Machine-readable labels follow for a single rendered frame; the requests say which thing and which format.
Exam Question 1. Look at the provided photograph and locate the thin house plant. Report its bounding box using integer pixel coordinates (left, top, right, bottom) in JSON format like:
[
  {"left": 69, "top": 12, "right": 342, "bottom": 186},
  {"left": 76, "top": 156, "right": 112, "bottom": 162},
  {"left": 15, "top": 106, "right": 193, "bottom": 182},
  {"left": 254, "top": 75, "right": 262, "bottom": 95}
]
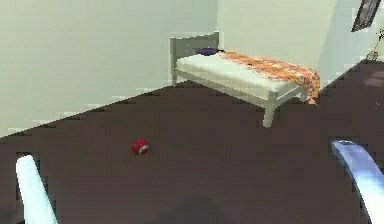
[{"left": 365, "top": 28, "right": 384, "bottom": 62}]

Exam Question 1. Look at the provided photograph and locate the dark framed wall picture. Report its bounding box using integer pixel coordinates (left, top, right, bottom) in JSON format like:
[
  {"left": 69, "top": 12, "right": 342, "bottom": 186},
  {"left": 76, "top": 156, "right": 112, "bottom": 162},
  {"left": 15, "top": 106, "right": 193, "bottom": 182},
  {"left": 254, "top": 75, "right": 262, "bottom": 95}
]
[{"left": 351, "top": 0, "right": 382, "bottom": 33}]

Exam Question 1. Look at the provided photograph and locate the orange patterned blanket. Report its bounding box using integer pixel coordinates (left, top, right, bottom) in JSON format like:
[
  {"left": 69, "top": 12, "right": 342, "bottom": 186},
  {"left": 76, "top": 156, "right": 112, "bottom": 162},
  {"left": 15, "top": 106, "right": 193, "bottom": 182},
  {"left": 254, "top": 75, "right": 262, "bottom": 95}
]
[{"left": 218, "top": 51, "right": 321, "bottom": 105}]

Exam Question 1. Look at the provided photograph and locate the red and white ball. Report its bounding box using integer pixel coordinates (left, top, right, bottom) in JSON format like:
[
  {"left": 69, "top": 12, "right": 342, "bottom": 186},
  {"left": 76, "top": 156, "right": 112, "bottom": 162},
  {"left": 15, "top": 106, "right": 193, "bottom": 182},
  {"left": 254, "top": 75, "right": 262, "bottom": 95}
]
[{"left": 131, "top": 138, "right": 150, "bottom": 156}]

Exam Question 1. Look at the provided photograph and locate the white wooden bed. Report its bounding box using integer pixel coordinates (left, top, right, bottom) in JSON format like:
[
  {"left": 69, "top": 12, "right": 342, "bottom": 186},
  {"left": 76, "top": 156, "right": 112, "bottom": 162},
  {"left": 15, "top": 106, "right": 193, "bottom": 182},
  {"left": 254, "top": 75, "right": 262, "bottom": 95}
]
[{"left": 169, "top": 31, "right": 309, "bottom": 129}]

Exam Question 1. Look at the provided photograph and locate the white cylindrical post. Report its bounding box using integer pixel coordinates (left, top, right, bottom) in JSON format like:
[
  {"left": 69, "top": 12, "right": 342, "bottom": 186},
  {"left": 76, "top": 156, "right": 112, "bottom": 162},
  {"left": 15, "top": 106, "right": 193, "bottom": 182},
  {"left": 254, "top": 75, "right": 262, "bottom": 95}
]
[{"left": 15, "top": 154, "right": 58, "bottom": 224}]

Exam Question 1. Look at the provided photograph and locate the purple pillow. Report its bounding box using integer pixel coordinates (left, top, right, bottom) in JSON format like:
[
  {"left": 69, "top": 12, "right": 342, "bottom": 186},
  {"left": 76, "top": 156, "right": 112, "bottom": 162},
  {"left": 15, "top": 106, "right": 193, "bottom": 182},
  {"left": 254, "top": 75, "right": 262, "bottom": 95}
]
[{"left": 194, "top": 47, "right": 225, "bottom": 57}]

